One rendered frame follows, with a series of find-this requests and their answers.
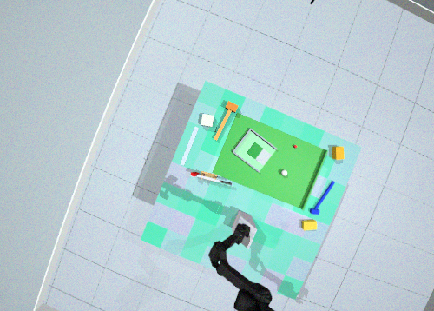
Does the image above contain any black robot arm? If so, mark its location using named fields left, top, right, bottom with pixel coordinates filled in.
left=208, top=223, right=274, bottom=311

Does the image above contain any small yellow block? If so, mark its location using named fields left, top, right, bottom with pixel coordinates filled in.
left=332, top=147, right=345, bottom=159
left=302, top=220, right=317, bottom=230

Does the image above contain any white flat bar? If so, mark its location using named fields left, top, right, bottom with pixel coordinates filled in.
left=181, top=127, right=199, bottom=166

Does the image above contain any blue golf putter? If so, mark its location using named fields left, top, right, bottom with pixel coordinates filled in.
left=310, top=181, right=335, bottom=215

